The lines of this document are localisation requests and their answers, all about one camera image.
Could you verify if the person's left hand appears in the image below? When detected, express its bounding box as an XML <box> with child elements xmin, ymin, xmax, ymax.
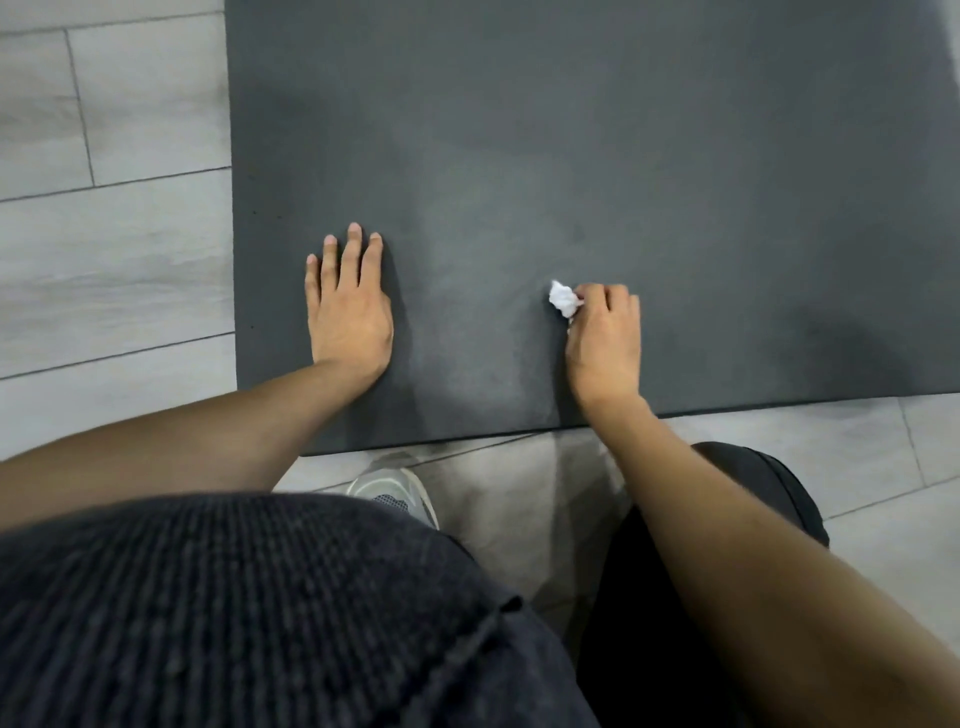
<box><xmin>304</xmin><ymin>221</ymin><xmax>396</xmax><ymax>395</ymax></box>

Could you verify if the person's right hand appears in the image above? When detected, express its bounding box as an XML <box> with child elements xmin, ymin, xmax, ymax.
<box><xmin>564</xmin><ymin>282</ymin><xmax>644</xmax><ymax>418</ymax></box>

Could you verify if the white wipe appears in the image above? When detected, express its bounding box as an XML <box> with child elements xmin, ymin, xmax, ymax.
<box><xmin>547</xmin><ymin>279</ymin><xmax>586</xmax><ymax>320</ymax></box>

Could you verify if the dark grey yoga mat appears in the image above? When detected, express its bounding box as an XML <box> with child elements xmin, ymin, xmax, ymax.
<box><xmin>223</xmin><ymin>0</ymin><xmax>960</xmax><ymax>457</ymax></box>

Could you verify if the person's right forearm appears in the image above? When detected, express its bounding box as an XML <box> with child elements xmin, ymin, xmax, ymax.
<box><xmin>584</xmin><ymin>393</ymin><xmax>960</xmax><ymax>728</ymax></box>

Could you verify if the person's left forearm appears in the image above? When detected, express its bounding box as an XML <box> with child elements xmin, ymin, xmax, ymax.
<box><xmin>0</xmin><ymin>359</ymin><xmax>376</xmax><ymax>534</ymax></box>

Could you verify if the person's left shoe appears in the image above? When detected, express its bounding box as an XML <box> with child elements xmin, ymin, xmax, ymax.
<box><xmin>344</xmin><ymin>466</ymin><xmax>442</xmax><ymax>532</ymax></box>

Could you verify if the person's dark blue top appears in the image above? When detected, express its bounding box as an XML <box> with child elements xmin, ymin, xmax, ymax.
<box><xmin>0</xmin><ymin>491</ymin><xmax>601</xmax><ymax>728</ymax></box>

